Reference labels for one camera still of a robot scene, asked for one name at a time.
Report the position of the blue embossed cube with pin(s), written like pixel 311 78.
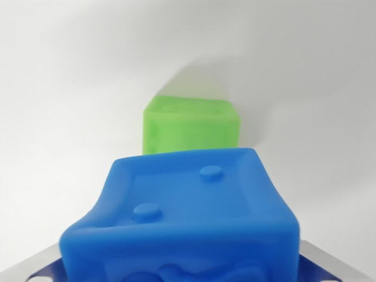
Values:
pixel 188 220

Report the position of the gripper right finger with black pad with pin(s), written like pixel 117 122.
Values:
pixel 329 264

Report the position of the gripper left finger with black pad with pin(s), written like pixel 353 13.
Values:
pixel 32 264

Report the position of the green embossed cube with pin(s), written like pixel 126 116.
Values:
pixel 188 129

